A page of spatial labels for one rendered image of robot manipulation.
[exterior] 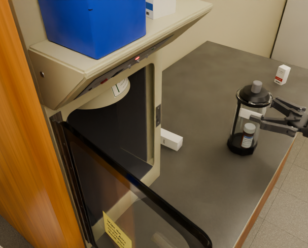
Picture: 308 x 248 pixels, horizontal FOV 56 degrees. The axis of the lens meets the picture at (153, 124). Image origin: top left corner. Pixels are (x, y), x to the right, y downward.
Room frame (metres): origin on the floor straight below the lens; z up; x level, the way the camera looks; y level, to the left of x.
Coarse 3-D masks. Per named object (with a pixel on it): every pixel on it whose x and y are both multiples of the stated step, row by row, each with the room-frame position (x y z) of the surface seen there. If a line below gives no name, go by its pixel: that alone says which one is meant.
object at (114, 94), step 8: (128, 80) 0.58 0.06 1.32; (112, 88) 0.52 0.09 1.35; (120, 88) 0.53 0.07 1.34; (128, 88) 0.55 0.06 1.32; (96, 96) 0.49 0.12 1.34; (104, 96) 0.50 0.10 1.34; (112, 96) 0.51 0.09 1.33; (120, 96) 0.52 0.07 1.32; (88, 104) 0.48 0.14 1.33; (96, 104) 0.49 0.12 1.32; (104, 104) 0.49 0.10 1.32
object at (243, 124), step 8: (240, 88) 0.79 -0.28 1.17; (240, 96) 0.74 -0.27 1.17; (272, 96) 0.74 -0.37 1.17; (240, 104) 0.73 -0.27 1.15; (256, 104) 0.70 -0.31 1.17; (264, 104) 0.70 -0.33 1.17; (256, 112) 0.70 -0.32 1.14; (264, 112) 0.72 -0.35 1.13; (240, 120) 0.72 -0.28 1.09; (248, 120) 0.71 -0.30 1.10; (240, 128) 0.72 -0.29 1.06; (248, 128) 0.70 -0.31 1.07; (256, 128) 0.71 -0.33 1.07; (240, 136) 0.71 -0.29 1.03; (248, 136) 0.70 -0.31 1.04; (256, 136) 0.71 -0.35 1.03; (240, 144) 0.71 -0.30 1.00; (248, 144) 0.70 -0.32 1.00
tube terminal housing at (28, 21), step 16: (16, 0) 0.37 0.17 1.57; (32, 0) 0.39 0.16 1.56; (16, 16) 0.37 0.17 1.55; (32, 16) 0.38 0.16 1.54; (32, 32) 0.38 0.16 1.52; (32, 64) 0.37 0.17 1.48; (144, 64) 0.57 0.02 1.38; (160, 64) 0.61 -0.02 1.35; (112, 80) 0.49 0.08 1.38; (160, 80) 0.61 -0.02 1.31; (80, 96) 0.42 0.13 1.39; (160, 96) 0.61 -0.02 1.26; (48, 112) 0.37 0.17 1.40; (64, 112) 0.39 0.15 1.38; (48, 128) 0.37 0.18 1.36; (160, 128) 0.62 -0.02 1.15; (160, 144) 0.62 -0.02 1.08; (64, 176) 0.37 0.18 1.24; (144, 176) 0.56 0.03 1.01; (80, 224) 0.37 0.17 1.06
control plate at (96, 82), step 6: (162, 42) 0.47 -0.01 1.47; (150, 48) 0.44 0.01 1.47; (156, 48) 0.49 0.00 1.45; (138, 54) 0.41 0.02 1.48; (144, 54) 0.45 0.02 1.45; (132, 60) 0.41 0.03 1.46; (120, 66) 0.39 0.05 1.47; (126, 66) 0.44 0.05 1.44; (108, 72) 0.36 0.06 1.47; (114, 72) 0.40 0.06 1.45; (120, 72) 0.46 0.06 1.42; (96, 78) 0.34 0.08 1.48; (102, 78) 0.37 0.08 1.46; (108, 78) 0.42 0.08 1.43; (90, 84) 0.34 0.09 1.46; (96, 84) 0.38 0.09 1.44; (84, 90) 0.35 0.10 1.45; (90, 90) 0.40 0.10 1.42; (78, 96) 0.37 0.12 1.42
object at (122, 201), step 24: (72, 144) 0.33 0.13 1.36; (96, 168) 0.29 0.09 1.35; (120, 168) 0.25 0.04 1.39; (96, 192) 0.30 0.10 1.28; (120, 192) 0.25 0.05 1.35; (144, 192) 0.21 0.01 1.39; (96, 216) 0.31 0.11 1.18; (120, 216) 0.25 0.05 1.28; (144, 216) 0.21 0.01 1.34; (168, 216) 0.18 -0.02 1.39; (96, 240) 0.33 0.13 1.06; (144, 240) 0.21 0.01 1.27; (168, 240) 0.18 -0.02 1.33; (192, 240) 0.16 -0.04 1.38
